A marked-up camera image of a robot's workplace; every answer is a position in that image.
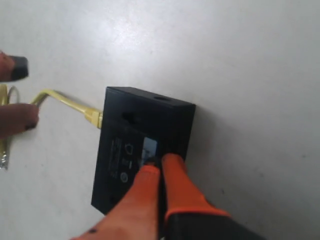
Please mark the small black network box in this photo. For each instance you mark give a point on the small black network box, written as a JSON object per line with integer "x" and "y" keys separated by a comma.
{"x": 136, "y": 125}

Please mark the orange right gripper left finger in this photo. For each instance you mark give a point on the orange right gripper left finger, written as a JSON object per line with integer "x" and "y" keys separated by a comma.
{"x": 136, "y": 216}

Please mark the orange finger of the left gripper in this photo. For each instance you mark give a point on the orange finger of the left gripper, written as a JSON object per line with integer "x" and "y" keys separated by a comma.
{"x": 17, "y": 118}

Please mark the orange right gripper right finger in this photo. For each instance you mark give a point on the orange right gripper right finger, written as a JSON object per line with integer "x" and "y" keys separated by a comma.
{"x": 189, "y": 215}

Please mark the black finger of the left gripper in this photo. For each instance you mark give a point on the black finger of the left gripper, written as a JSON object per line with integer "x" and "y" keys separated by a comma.
{"x": 13, "y": 68}

